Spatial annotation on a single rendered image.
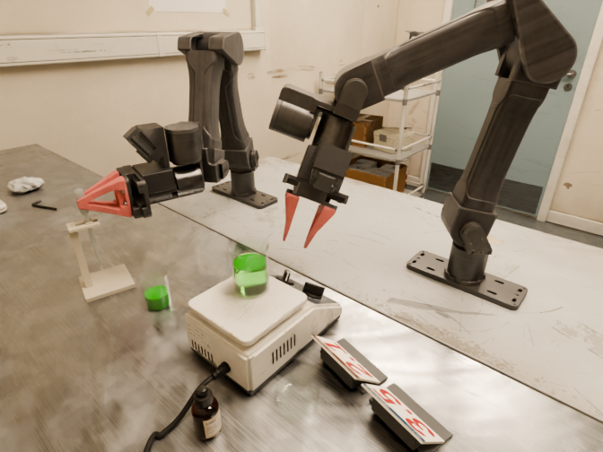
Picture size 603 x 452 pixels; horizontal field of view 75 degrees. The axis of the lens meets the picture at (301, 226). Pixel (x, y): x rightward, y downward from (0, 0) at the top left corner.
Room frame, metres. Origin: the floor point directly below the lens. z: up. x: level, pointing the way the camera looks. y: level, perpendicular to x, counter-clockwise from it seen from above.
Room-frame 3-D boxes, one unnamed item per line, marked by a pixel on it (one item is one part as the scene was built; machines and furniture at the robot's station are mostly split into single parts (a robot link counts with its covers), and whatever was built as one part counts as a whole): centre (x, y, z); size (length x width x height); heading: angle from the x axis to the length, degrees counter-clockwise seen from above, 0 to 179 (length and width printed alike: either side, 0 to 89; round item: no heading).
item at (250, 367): (0.45, 0.06, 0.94); 0.22 x 0.13 x 0.08; 140
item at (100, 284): (0.59, 0.35, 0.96); 0.08 x 0.08 x 0.13; 35
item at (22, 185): (1.03, 0.77, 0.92); 0.08 x 0.08 x 0.04; 50
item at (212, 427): (0.30, 0.11, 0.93); 0.03 x 0.03 x 0.07
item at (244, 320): (0.43, 0.07, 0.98); 0.12 x 0.12 x 0.01; 50
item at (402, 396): (0.31, -0.12, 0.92); 0.09 x 0.06 x 0.04; 35
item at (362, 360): (0.39, -0.06, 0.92); 0.09 x 0.06 x 0.04; 35
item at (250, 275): (0.45, 0.07, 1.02); 0.06 x 0.05 x 0.08; 174
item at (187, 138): (0.71, 0.20, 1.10); 0.12 x 0.09 x 0.12; 171
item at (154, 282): (0.53, 0.24, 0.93); 0.04 x 0.04 x 0.06
